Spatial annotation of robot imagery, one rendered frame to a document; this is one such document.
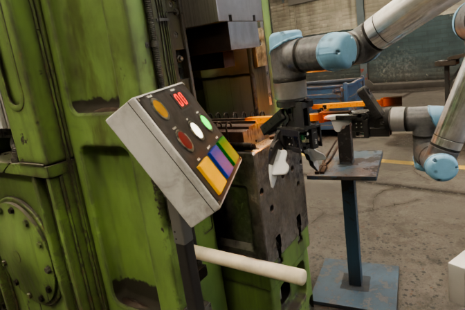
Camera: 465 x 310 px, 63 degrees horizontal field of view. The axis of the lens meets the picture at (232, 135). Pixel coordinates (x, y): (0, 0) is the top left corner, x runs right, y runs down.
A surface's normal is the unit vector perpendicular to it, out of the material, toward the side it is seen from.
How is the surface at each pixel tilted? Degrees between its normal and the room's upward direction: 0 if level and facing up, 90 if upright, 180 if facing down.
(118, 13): 89
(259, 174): 90
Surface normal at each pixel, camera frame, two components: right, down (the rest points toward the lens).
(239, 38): 0.82, 0.00
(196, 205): -0.15, 0.22
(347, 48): 0.66, 0.07
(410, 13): -0.55, 0.54
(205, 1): -0.55, 0.25
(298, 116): -0.82, 0.22
